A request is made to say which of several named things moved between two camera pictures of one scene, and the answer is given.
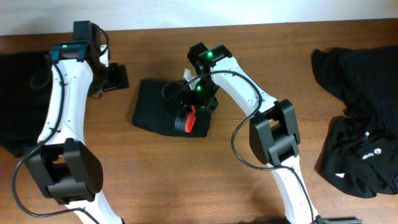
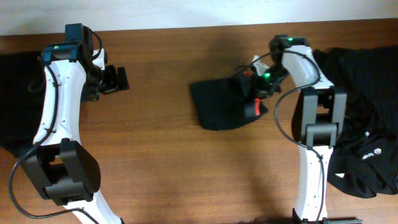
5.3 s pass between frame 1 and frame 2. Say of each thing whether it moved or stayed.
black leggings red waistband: moved
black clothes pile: stayed
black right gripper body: moved
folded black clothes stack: stayed
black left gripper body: stayed
